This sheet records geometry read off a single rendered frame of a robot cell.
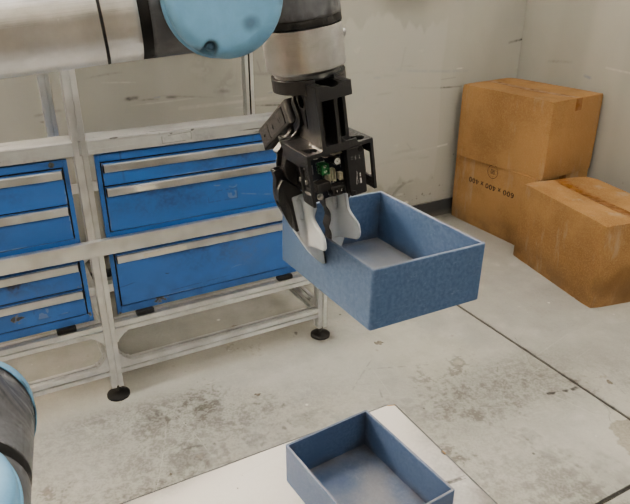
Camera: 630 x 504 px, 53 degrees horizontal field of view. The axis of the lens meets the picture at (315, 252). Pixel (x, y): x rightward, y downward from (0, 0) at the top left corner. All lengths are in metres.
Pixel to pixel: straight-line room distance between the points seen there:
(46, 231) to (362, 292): 1.56
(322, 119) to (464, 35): 3.20
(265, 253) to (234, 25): 1.97
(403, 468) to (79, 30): 0.78
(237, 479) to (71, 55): 0.74
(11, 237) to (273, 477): 1.31
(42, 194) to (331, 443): 1.32
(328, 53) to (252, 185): 1.67
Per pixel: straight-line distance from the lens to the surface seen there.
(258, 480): 1.02
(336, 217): 0.68
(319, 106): 0.57
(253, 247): 2.32
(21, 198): 2.05
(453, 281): 0.70
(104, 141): 2.02
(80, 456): 2.21
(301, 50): 0.58
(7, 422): 0.70
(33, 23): 0.41
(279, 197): 0.65
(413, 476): 0.99
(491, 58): 3.92
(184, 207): 2.17
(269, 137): 0.70
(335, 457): 1.05
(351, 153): 0.60
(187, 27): 0.40
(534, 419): 2.34
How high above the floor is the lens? 1.42
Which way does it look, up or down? 25 degrees down
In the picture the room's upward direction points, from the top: straight up
